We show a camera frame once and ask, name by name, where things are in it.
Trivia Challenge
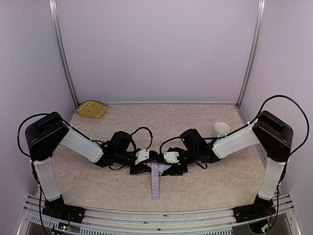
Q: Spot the lavender folding umbrella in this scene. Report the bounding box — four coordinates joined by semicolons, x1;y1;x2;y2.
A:
145;162;172;200

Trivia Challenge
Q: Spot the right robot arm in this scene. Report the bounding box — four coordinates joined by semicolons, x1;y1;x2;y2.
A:
158;104;313;211

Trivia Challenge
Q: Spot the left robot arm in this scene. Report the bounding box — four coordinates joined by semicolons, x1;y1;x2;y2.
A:
25;112;150;207

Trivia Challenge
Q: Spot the light blue mug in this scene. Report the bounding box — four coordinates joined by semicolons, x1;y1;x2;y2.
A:
212;122;230;138

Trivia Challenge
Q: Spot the yellow woven mat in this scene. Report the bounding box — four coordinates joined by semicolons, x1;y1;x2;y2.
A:
75;99;110;119

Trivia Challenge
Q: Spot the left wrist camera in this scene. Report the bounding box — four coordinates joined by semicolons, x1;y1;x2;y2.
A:
134;149;149;165

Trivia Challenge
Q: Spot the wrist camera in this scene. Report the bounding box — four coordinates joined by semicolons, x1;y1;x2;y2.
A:
134;149;149;165
163;151;179;164

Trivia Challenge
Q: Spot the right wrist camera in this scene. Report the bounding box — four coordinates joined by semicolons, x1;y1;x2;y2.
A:
163;151;179;164

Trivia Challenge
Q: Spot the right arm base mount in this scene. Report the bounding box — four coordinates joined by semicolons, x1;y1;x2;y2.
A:
233;204;276;223

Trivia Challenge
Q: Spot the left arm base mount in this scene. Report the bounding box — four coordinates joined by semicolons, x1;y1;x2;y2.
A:
42;204;85;224

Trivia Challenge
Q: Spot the front aluminium rail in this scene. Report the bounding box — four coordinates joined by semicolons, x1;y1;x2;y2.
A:
18;193;301;235

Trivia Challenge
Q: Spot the right aluminium frame post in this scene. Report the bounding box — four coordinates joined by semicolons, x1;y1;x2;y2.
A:
236;0;266;109

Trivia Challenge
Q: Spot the aluminium frame post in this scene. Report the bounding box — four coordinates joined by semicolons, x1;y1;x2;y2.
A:
236;0;266;109
49;0;79;108

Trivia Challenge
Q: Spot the left aluminium frame post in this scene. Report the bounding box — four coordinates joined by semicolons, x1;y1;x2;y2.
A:
49;0;79;108

